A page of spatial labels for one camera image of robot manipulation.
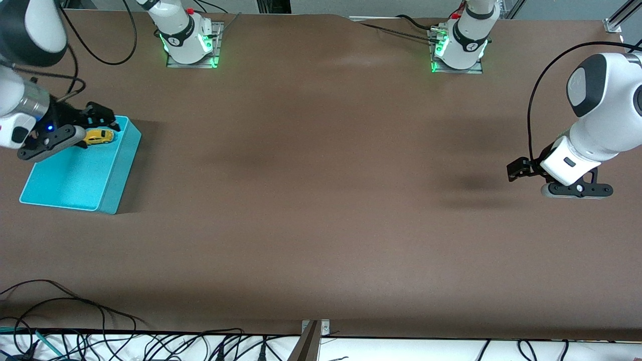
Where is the thin black base cable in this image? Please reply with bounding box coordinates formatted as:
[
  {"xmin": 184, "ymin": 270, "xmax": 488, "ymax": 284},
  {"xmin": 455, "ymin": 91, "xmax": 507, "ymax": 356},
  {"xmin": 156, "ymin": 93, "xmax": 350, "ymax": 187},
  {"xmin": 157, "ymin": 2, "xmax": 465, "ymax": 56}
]
[{"xmin": 358, "ymin": 22, "xmax": 434, "ymax": 44}]

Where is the black box behind table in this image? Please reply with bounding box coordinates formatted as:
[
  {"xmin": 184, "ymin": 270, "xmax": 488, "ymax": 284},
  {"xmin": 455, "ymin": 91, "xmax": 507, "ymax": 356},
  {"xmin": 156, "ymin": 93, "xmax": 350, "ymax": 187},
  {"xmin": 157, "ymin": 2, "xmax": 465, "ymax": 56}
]
[{"xmin": 256, "ymin": 0, "xmax": 292, "ymax": 15}]

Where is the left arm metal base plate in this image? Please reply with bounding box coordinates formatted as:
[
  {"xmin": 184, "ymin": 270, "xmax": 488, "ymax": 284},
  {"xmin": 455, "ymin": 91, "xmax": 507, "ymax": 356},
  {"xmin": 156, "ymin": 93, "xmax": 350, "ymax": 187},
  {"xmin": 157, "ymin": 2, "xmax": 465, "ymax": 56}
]
[{"xmin": 431, "ymin": 28, "xmax": 484, "ymax": 75}]

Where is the teal cable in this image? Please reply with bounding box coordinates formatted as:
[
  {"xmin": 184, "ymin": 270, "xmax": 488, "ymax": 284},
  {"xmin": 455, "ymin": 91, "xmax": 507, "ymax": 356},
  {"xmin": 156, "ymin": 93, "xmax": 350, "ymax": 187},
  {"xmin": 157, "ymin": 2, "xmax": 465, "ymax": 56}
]
[{"xmin": 0, "ymin": 326, "xmax": 64, "ymax": 358}]

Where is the silver metal bracket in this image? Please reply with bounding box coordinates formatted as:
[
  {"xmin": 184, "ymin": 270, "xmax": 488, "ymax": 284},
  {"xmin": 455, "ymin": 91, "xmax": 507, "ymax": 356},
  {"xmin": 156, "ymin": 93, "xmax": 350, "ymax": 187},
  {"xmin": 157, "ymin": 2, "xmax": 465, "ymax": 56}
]
[{"xmin": 301, "ymin": 319, "xmax": 331, "ymax": 336}]

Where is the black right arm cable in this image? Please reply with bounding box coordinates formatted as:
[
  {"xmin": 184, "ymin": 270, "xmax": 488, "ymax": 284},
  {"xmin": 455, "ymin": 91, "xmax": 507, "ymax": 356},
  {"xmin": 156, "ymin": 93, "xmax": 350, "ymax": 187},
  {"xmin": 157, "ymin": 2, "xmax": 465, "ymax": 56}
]
[{"xmin": 59, "ymin": 0, "xmax": 138, "ymax": 66}]

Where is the aluminium frame rail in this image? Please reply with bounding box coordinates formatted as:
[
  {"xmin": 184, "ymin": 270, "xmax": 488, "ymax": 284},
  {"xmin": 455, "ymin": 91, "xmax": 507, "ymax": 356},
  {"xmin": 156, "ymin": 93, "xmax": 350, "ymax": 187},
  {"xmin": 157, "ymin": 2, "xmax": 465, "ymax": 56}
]
[{"xmin": 604, "ymin": 0, "xmax": 642, "ymax": 35}]

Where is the brown table mat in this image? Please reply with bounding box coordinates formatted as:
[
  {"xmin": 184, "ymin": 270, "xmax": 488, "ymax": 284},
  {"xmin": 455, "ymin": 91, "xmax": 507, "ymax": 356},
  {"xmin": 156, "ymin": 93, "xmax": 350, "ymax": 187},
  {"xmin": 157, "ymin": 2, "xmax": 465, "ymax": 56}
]
[{"xmin": 0, "ymin": 11, "xmax": 642, "ymax": 342}]

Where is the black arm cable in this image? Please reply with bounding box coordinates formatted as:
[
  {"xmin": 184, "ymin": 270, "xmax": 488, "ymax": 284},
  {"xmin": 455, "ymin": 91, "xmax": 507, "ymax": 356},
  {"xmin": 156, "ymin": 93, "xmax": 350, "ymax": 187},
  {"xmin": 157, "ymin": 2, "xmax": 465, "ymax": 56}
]
[
  {"xmin": 59, "ymin": 0, "xmax": 138, "ymax": 66},
  {"xmin": 526, "ymin": 41, "xmax": 642, "ymax": 163}
]

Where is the thick black base cable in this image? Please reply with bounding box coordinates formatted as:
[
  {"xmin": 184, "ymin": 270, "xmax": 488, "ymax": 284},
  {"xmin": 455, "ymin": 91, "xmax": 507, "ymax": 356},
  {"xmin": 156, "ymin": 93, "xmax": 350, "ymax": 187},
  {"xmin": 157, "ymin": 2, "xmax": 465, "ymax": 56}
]
[{"xmin": 396, "ymin": 15, "xmax": 443, "ymax": 32}]

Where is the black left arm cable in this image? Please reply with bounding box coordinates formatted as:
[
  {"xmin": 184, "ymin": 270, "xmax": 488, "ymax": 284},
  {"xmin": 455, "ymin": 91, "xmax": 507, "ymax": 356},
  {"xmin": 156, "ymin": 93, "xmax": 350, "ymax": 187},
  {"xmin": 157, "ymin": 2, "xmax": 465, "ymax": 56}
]
[{"xmin": 526, "ymin": 41, "xmax": 642, "ymax": 163}]

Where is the long black looped cable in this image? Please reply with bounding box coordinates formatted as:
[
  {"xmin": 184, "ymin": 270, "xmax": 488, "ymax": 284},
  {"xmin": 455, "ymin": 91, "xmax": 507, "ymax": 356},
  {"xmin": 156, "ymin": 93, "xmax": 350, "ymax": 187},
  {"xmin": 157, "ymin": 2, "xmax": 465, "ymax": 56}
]
[{"xmin": 0, "ymin": 279, "xmax": 149, "ymax": 327}]

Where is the teal plastic bin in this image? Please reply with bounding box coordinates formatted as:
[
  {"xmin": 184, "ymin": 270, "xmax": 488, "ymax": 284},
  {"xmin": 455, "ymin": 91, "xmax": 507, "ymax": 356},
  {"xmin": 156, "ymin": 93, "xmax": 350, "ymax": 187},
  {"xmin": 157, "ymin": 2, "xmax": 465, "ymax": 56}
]
[{"xmin": 19, "ymin": 115, "xmax": 142, "ymax": 216}]

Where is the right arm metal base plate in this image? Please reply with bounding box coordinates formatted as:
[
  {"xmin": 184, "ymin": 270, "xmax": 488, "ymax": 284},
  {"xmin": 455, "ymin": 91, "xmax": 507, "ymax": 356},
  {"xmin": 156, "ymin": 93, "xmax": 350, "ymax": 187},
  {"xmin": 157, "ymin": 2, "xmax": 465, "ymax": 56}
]
[{"xmin": 166, "ymin": 21, "xmax": 224, "ymax": 69}]

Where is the grey metal post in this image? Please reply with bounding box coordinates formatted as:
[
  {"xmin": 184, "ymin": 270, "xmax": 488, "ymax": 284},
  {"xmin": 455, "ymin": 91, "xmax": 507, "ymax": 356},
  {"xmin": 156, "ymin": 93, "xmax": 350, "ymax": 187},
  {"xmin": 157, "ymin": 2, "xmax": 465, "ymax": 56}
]
[{"xmin": 288, "ymin": 321, "xmax": 320, "ymax": 361}]

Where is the yellow beetle toy car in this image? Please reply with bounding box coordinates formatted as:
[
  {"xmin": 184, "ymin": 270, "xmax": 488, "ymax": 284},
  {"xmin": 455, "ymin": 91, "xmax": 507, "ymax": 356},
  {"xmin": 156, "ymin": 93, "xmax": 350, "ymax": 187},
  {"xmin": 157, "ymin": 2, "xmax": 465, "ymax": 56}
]
[{"xmin": 82, "ymin": 128, "xmax": 115, "ymax": 146}]

